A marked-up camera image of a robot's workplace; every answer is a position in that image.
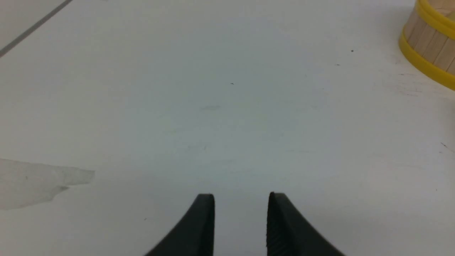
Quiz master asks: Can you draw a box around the clear tape piece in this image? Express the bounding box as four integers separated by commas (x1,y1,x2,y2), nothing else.
0,159,95,210

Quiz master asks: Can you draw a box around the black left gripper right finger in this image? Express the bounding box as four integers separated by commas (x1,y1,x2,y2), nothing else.
267,192,343,256

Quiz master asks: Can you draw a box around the bamboo steamer basket yellow rim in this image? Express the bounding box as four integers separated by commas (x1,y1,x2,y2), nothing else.
398,0,455,90

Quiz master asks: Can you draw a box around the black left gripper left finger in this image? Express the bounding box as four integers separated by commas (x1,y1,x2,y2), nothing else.
146,193,215,256

